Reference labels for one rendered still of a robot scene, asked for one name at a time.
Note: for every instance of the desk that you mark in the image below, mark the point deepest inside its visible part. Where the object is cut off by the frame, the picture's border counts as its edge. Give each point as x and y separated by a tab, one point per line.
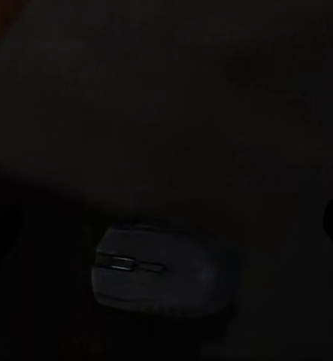
215	112

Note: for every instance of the mouse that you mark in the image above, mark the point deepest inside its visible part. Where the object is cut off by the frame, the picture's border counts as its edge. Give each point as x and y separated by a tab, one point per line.
163	266

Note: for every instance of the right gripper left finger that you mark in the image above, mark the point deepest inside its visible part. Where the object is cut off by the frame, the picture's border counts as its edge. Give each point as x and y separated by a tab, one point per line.
11	225

